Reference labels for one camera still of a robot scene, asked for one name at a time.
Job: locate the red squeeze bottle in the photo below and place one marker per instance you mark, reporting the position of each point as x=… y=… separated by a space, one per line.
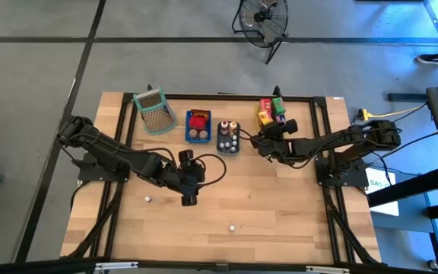
x=224 y=127

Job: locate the green Apple Jacks cereal box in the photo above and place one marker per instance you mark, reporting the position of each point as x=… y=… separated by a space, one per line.
x=278 y=106

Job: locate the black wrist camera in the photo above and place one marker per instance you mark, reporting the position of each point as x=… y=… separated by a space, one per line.
x=291 y=125
x=186 y=155

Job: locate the red plastic container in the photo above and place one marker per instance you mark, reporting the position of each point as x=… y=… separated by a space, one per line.
x=197 y=122

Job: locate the yellow squeeze bottle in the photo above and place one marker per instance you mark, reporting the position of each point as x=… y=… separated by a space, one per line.
x=233 y=127

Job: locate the grey plastic bin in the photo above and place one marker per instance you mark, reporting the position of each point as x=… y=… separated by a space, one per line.
x=221 y=135

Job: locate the black floor fan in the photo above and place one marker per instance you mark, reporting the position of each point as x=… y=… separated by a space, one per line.
x=263 y=16

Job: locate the yellow plastic bin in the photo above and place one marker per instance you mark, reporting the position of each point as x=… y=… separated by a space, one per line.
x=258 y=129

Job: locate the black floor bar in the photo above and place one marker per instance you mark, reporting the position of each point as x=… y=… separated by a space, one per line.
x=407 y=97

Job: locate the glass spice jar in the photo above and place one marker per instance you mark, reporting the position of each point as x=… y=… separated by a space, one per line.
x=193 y=133
x=203 y=134

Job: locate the white paper sign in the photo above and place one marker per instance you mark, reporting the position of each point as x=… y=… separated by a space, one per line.
x=386 y=207

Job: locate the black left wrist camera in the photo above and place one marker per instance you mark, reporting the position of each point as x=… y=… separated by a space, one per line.
x=186 y=155

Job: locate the silver metal bracket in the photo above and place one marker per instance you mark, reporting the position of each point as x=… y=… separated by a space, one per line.
x=116 y=265
x=327 y=269

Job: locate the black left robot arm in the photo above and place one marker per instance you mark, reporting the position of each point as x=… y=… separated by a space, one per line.
x=127 y=156

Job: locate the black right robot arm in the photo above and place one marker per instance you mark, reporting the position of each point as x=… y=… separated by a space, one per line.
x=356 y=141

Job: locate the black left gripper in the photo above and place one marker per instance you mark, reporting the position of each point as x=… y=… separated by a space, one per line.
x=190 y=179

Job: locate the orange snack packet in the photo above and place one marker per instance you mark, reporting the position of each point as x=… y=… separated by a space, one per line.
x=200 y=113

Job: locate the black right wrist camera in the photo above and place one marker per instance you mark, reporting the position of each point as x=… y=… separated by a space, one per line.
x=291 y=125

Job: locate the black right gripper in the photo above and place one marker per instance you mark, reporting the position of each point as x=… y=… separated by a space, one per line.
x=274 y=144

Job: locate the caster wheel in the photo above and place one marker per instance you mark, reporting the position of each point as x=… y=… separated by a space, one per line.
x=433 y=264

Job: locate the yellow cereal box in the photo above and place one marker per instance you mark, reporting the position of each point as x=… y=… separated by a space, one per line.
x=264 y=117

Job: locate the red Froot Loops cereal box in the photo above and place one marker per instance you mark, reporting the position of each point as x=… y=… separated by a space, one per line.
x=265 y=104

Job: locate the blue plastic bin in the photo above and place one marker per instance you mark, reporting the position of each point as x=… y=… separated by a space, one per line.
x=188 y=139

